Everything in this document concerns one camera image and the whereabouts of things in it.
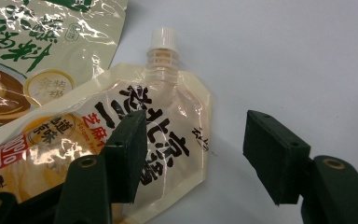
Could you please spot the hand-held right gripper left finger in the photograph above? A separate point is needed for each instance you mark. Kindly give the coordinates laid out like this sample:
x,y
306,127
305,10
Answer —
x,y
126,155

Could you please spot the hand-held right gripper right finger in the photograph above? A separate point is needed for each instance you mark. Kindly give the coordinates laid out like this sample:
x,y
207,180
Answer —
x,y
273,155

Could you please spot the clear spouted sauce pouch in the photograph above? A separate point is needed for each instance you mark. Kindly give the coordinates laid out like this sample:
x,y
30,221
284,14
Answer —
x,y
174,124

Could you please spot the beige green-print sauce packet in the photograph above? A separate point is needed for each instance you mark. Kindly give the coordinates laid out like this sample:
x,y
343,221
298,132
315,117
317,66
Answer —
x,y
43,56

